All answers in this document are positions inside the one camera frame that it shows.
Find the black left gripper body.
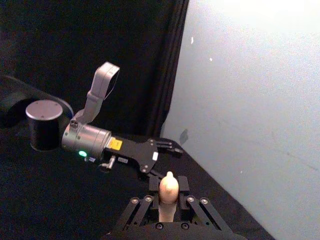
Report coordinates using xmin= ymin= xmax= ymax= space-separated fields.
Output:
xmin=102 ymin=136 xmax=160 ymax=181

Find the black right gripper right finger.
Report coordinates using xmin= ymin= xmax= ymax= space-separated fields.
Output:
xmin=175 ymin=175 xmax=232 ymax=231

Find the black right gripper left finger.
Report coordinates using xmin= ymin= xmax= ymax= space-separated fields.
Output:
xmin=119 ymin=175 xmax=161 ymax=230

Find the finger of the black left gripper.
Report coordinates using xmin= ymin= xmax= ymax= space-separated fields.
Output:
xmin=147 ymin=169 xmax=168 ymax=185
xmin=149 ymin=137 xmax=184 ymax=158

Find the small white plastic piece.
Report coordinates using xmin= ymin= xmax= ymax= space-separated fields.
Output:
xmin=158 ymin=171 xmax=179 ymax=223

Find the black table cloth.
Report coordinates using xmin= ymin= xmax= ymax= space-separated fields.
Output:
xmin=0 ymin=0 xmax=276 ymax=240

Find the thin cable with silver plug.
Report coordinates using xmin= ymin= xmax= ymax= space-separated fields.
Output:
xmin=98 ymin=155 xmax=117 ymax=173

